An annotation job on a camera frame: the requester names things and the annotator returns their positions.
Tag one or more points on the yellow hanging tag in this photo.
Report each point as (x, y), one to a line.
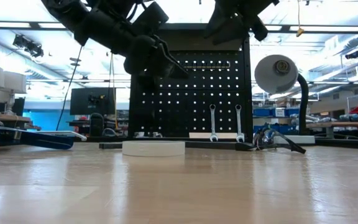
(300, 31)

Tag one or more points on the black computer monitor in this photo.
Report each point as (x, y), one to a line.
(82, 102)

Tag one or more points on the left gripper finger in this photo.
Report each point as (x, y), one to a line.
(168, 54)
(174, 74)

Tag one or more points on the white masking tape roll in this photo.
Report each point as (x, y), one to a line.
(154, 148)

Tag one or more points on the black ceiling fixture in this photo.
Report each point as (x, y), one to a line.
(28, 46)

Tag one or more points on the wooden workbench with clutter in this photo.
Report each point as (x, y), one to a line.
(5, 118)

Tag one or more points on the black background box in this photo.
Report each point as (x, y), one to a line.
(18, 107)

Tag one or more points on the black ceiling camera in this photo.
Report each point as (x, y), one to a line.
(352, 55)

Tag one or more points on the black office chair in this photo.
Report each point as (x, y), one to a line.
(96, 124)

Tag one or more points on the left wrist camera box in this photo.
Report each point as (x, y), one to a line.
(151, 17)

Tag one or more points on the blue storage bin row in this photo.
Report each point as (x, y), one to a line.
(286, 129)
(263, 112)

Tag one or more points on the black peg board cart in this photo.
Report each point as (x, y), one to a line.
(182, 98)

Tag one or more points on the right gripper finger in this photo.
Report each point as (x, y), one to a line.
(216, 26)
(235, 31)

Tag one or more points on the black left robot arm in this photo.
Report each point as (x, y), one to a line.
(104, 28)

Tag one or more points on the silver combination wrench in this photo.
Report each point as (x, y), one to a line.
(238, 124)
(213, 124)

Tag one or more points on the black aluminium table frame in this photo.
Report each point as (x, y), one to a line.
(346, 143)

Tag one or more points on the white gooseneck desk lamp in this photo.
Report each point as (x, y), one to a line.
(272, 74)

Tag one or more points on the wooden workbench with tools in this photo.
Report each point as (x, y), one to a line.
(346, 125)

